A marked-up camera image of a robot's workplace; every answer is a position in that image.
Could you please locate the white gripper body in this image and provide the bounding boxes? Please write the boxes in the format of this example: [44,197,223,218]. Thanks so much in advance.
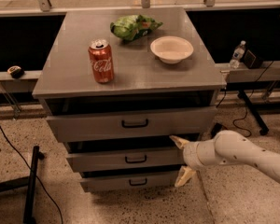
[183,140,221,170]

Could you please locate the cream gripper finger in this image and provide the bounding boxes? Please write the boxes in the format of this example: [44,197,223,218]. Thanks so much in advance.
[170,135,189,149]
[175,166,196,188]

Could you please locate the grey drawer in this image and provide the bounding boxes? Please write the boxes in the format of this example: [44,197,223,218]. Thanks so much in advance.
[80,170,178,192]
[66,146,185,173]
[47,106,217,142]

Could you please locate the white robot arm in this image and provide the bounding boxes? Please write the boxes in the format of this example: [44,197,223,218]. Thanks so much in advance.
[170,130,280,187]

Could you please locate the grey bottom drawer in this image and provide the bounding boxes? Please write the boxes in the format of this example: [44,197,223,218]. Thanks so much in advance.
[80,170,178,192]

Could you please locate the grey top drawer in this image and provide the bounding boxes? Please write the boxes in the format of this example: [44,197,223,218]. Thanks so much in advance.
[47,106,217,142]

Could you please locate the grey drawer cabinet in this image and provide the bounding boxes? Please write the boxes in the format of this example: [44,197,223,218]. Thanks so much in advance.
[33,7,226,181]

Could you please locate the white bowl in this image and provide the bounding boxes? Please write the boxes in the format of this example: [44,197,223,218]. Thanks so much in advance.
[150,36,194,64]

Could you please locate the small black box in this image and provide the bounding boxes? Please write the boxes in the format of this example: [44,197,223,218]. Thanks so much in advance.
[244,49,263,69]

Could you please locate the clear water bottle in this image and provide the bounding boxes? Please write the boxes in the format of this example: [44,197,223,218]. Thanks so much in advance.
[229,40,245,69]

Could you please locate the red cola can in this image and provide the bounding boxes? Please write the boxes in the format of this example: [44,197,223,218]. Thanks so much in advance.
[88,38,114,83]

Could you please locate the green chip bag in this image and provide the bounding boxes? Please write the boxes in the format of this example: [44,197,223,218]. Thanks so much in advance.
[110,15,162,42]

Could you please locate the black floor stand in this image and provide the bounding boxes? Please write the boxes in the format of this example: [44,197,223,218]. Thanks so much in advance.
[0,146,45,224]

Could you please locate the black yellow tape measure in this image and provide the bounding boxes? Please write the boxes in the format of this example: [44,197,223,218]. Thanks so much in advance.
[7,65,24,78]

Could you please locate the black power adapter cable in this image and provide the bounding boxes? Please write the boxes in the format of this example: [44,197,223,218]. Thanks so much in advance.
[211,59,275,139]

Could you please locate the black floor cable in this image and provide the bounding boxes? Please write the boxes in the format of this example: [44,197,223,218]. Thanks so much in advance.
[0,112,64,224]

